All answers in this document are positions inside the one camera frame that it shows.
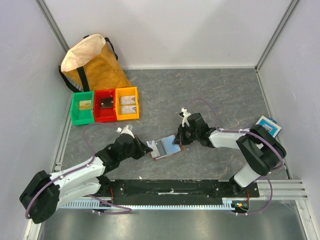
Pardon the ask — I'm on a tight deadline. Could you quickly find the brown leather card holder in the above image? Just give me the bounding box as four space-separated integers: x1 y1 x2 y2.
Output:
152 134 183 160

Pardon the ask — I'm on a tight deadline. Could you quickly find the grey striped card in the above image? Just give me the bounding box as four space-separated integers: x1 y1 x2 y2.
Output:
146 139 167 159

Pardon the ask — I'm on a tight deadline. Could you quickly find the white VIP card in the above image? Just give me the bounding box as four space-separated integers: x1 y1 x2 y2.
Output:
121 105 137 115

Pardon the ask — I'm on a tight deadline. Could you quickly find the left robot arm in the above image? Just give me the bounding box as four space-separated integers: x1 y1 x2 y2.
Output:
19 133 152 224

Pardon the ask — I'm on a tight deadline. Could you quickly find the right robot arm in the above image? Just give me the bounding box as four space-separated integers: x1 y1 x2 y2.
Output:
172 108 287 197

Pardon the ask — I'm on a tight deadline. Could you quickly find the silver VIP card in bin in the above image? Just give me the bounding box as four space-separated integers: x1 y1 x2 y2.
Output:
120 95 136 105

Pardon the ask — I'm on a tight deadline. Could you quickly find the black VIP card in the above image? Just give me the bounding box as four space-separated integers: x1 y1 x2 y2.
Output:
100 97 114 109

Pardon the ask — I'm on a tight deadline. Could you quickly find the gold card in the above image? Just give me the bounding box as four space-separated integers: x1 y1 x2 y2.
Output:
78 100 92 111

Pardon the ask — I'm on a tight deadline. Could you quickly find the red plastic bin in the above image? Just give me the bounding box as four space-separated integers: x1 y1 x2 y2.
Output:
92 89 117 123

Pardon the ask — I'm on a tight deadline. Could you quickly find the green plastic bin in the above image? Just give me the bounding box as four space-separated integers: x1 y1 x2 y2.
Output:
69 91 95 126

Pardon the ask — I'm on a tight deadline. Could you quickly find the yellow plastic bin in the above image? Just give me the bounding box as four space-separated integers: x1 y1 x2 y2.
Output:
115 86 140 121

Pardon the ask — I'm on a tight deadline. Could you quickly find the blue razor box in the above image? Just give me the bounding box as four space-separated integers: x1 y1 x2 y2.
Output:
256 116 282 138

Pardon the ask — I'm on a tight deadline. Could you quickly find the tan paper tote bag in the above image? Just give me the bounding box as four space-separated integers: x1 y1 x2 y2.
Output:
58 33 133 93

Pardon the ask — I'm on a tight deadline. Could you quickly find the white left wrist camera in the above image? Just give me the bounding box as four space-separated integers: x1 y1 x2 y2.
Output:
116 124 135 138

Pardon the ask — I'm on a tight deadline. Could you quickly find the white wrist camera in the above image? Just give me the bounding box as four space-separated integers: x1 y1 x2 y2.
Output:
116 124 135 138
179 107 192 127

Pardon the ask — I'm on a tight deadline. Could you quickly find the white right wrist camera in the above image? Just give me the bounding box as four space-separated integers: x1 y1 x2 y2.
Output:
179 107 192 127

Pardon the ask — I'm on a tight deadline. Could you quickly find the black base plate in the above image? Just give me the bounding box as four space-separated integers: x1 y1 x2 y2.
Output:
94 179 260 199

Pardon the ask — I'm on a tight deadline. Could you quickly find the blue slotted cable duct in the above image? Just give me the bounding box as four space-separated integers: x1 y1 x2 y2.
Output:
59 198 237 210

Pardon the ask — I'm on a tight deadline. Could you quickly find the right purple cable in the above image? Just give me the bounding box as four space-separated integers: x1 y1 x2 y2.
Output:
186 98 285 216

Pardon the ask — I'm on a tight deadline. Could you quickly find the purple cable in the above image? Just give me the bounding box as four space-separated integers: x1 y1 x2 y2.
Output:
25 122 133 220
186 98 285 216

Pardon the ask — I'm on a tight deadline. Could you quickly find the aluminium front rail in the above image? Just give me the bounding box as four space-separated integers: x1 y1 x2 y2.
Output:
34 178 310 200

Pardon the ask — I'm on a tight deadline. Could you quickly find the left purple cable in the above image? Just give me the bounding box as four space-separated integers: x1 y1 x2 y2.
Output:
25 122 133 220

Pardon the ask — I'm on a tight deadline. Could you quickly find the aluminium corner post left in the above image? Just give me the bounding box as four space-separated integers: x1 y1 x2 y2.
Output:
35 0 69 53

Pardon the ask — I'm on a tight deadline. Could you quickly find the aluminium corner post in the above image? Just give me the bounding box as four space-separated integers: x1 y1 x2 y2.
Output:
35 0 69 53
254 0 301 73

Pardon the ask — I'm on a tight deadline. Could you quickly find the aluminium corner post right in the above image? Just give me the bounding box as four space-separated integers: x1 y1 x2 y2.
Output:
254 0 301 73

